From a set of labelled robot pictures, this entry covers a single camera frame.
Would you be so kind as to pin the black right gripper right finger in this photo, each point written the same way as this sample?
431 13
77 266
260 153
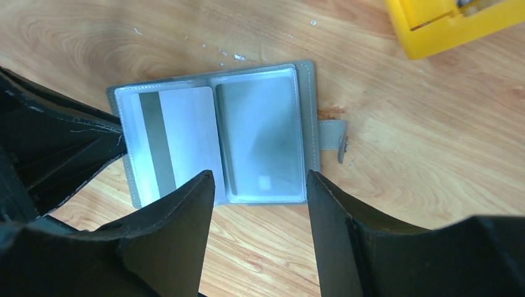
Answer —
362 251

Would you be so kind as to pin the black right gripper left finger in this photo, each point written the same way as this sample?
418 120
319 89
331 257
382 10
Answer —
157 250

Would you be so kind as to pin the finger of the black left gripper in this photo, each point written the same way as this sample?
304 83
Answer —
51 147

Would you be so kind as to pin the white magnetic stripe card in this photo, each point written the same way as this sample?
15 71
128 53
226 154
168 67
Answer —
172 136

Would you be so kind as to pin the yellow plastic bin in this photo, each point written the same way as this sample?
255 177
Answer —
425 28

